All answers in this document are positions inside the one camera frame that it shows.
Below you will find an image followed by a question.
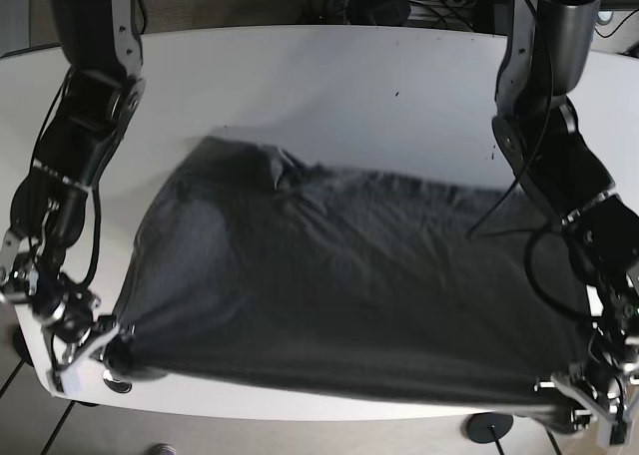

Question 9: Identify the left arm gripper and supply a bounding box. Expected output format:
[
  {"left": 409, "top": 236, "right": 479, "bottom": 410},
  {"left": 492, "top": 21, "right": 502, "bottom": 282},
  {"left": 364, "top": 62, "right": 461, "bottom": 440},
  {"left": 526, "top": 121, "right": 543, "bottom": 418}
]
[{"left": 533, "top": 360, "right": 638, "bottom": 431}]

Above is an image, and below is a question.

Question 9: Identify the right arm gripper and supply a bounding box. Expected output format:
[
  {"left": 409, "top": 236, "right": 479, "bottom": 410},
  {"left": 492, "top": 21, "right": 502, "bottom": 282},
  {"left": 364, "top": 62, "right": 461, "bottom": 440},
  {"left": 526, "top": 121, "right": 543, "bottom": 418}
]
[{"left": 44, "top": 314, "right": 135, "bottom": 380}]

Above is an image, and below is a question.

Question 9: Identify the light grey T-shirt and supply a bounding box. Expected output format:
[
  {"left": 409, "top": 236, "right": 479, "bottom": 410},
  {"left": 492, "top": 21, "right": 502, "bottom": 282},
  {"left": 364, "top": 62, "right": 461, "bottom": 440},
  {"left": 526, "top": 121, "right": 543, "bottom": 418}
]
[{"left": 114, "top": 138, "right": 568, "bottom": 434}]

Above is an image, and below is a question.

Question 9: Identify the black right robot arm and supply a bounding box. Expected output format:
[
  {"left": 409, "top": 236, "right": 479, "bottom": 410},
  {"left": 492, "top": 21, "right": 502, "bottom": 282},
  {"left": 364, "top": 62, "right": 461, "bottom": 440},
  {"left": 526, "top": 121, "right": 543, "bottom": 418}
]
[{"left": 1, "top": 0, "right": 145, "bottom": 391}]

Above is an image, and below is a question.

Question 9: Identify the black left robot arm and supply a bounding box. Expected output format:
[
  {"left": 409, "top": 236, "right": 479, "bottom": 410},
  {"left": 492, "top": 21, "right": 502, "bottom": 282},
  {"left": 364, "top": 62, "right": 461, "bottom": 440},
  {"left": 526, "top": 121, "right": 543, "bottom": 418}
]
[{"left": 492, "top": 0, "right": 638, "bottom": 446}]

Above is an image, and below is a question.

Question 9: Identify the left metal table grommet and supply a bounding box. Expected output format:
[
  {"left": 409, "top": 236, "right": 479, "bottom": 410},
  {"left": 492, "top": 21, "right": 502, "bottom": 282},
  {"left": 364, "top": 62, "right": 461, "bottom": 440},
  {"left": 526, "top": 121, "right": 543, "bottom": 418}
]
[{"left": 102, "top": 369, "right": 132, "bottom": 394}]

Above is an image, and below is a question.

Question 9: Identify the black round stand base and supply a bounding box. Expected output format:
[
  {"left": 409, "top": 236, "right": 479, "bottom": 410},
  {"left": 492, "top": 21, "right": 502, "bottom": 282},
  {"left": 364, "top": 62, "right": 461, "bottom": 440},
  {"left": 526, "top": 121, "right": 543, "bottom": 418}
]
[{"left": 463, "top": 412, "right": 514, "bottom": 444}]

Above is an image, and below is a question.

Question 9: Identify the grey sneaker shoe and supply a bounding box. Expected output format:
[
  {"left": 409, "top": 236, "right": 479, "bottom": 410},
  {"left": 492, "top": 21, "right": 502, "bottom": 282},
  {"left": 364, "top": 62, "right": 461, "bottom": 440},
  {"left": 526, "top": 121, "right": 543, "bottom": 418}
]
[{"left": 146, "top": 443, "right": 177, "bottom": 455}]

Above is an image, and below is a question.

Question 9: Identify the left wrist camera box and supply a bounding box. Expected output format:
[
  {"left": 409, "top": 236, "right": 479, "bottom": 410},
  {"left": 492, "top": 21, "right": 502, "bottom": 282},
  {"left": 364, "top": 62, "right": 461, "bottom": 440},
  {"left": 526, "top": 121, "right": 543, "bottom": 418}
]
[{"left": 596, "top": 419, "right": 632, "bottom": 449}]

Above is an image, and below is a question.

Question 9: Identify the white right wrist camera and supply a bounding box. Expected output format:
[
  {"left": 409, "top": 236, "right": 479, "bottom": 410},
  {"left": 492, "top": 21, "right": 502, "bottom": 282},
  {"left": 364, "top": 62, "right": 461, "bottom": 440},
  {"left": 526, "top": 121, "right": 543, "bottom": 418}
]
[{"left": 46, "top": 361, "right": 87, "bottom": 398}]

